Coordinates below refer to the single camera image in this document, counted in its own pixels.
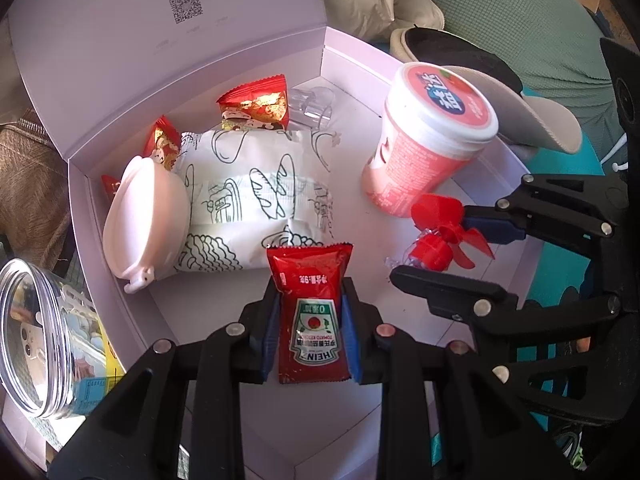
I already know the beige cap black lining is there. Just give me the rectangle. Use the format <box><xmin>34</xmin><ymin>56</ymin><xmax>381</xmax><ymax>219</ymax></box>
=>
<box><xmin>390</xmin><ymin>26</ymin><xmax>585</xmax><ymax>161</ymax></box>

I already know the teal bubble mailer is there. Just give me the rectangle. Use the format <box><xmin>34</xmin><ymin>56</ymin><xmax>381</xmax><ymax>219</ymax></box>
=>
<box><xmin>430</xmin><ymin>135</ymin><xmax>621</xmax><ymax>480</ymax></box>

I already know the clear glass jar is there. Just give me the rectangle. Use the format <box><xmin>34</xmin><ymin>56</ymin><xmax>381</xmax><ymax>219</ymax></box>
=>
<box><xmin>0</xmin><ymin>258</ymin><xmax>126</xmax><ymax>420</ymax></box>

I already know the red candy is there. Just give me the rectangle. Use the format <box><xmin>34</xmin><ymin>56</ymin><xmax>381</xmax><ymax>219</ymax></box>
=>
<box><xmin>216</xmin><ymin>74</ymin><xmax>291</xmax><ymax>131</ymax></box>
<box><xmin>142</xmin><ymin>116</ymin><xmax>182</xmax><ymax>171</ymax></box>

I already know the red ketchup packet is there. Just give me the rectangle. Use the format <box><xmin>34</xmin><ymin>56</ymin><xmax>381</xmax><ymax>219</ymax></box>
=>
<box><xmin>265</xmin><ymin>242</ymin><xmax>353</xmax><ymax>386</ymax></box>

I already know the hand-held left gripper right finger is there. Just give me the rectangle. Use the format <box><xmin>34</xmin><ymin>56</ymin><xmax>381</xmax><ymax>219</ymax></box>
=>
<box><xmin>341</xmin><ymin>279</ymin><xmax>557</xmax><ymax>480</ymax></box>

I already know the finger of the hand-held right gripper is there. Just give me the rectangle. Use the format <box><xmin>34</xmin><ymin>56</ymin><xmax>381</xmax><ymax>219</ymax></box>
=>
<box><xmin>461</xmin><ymin>174</ymin><xmax>632</xmax><ymax>242</ymax></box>
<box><xmin>389</xmin><ymin>266</ymin><xmax>626</xmax><ymax>357</ymax></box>

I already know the brown woven cushion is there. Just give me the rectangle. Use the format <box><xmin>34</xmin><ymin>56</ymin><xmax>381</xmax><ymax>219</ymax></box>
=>
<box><xmin>0</xmin><ymin>110</ymin><xmax>73</xmax><ymax>271</ymax></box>

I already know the pale lavender gift box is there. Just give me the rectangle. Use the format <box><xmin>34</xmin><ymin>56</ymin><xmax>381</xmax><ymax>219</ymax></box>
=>
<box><xmin>2</xmin><ymin>0</ymin><xmax>546</xmax><ymax>480</ymax></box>

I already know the white printed bread packet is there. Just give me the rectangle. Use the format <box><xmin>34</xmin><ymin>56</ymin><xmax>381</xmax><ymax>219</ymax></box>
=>
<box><xmin>172</xmin><ymin>127</ymin><xmax>346</xmax><ymax>276</ymax></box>

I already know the red toy fan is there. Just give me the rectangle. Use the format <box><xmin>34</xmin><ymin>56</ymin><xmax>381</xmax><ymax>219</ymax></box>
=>
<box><xmin>385</xmin><ymin>195</ymin><xmax>496</xmax><ymax>271</ymax></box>

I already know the pink gum bottle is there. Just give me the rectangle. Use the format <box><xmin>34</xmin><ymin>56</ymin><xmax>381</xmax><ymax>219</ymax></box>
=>
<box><xmin>361</xmin><ymin>61</ymin><xmax>501</xmax><ymax>218</ymax></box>

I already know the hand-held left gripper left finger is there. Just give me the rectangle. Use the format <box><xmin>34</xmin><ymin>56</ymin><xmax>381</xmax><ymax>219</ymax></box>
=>
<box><xmin>47</xmin><ymin>287</ymin><xmax>283</xmax><ymax>480</ymax></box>

